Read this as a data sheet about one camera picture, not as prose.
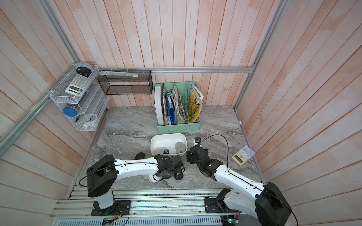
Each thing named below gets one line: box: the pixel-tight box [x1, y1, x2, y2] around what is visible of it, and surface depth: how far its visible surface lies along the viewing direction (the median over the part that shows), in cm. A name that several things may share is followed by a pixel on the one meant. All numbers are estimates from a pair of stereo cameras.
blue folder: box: [165, 92, 176, 126], surface depth 97 cm
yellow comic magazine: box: [187, 83, 205, 124], surface depth 102 cm
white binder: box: [154, 86, 164, 126], surface depth 95 cm
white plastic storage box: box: [150, 133, 189, 157], surface depth 100 cm
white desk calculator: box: [64, 73, 92, 97], surface depth 79 cm
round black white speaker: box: [75, 62, 93, 78], surface depth 83 cm
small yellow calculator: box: [231, 145, 256, 167], surface depth 94 cm
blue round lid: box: [62, 106, 78, 117], surface depth 78 cm
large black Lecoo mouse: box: [173, 171, 184, 181], surface depth 85 cm
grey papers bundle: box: [166, 84, 190, 125], surface depth 100 cm
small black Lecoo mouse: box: [134, 152, 145, 160], surface depth 94 cm
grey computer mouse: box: [174, 141, 186, 154], surface depth 95 cm
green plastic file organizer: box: [153, 80, 201, 135], surface depth 103 cm
